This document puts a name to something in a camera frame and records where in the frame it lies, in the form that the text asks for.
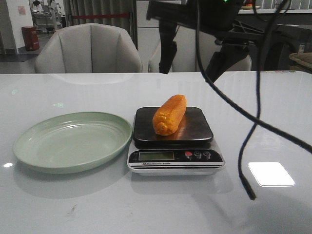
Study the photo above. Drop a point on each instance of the dark grey counter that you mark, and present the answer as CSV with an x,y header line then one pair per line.
x,y
295,17

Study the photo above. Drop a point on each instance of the white cabinet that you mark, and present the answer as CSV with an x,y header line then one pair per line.
x,y
147,33

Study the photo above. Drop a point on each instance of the right grey upholstered chair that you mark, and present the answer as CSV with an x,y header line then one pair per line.
x,y
185,58

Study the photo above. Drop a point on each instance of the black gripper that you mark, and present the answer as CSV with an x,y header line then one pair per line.
x,y
213,17

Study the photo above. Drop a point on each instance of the left grey upholstered chair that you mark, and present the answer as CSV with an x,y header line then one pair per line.
x,y
89,48

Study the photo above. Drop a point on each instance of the orange corn cob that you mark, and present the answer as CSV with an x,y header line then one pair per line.
x,y
167,118

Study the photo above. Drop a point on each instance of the black electronic kitchen scale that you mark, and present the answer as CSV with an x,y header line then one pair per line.
x,y
190,151

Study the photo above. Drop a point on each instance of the red trash bin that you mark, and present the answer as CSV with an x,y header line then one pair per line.
x,y
30,37

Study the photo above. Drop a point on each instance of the light green plate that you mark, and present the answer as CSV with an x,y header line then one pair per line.
x,y
73,143

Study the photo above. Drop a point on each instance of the red barrier tape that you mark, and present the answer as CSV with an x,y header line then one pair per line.
x,y
105,16

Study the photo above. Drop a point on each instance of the plate with fruit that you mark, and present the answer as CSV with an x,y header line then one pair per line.
x,y
249,5

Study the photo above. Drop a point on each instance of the grey upholstered chair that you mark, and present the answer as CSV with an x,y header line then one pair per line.
x,y
89,48
185,58

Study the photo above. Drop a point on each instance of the beige cushion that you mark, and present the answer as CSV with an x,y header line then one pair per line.
x,y
301,62

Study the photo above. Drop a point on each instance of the black appliance at right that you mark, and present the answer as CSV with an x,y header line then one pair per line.
x,y
287,39

